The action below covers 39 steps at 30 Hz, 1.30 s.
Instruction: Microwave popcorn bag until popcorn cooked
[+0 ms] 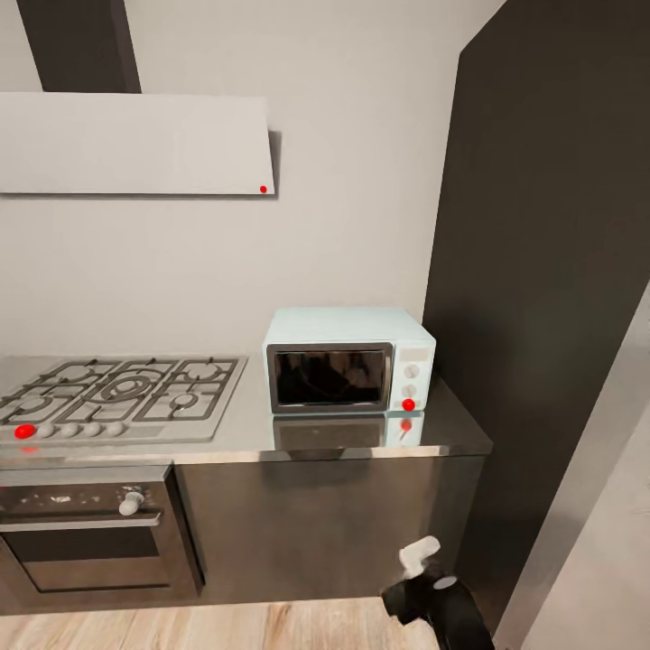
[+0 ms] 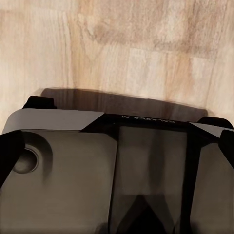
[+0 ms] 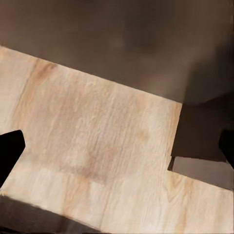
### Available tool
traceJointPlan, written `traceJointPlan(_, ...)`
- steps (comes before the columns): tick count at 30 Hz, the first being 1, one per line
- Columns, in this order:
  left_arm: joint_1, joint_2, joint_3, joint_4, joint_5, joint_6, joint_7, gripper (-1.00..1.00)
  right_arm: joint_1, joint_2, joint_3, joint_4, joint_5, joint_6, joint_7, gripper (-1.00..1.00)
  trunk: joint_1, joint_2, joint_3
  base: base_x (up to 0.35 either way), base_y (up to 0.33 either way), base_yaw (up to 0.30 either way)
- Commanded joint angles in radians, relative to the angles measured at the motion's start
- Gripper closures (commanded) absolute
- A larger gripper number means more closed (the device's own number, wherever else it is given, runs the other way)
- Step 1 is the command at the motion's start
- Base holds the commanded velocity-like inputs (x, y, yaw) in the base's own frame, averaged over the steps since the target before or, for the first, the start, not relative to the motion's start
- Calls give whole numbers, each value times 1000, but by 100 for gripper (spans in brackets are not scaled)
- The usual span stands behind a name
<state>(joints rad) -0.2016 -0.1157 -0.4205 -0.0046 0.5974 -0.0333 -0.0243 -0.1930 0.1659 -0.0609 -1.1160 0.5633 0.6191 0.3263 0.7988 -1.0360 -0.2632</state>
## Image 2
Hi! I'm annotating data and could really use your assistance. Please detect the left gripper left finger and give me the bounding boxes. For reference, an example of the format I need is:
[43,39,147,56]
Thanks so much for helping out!
[0,130,25,188]

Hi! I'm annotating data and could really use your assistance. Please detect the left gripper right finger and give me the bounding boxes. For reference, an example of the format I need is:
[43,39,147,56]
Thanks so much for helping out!
[218,130,234,169]

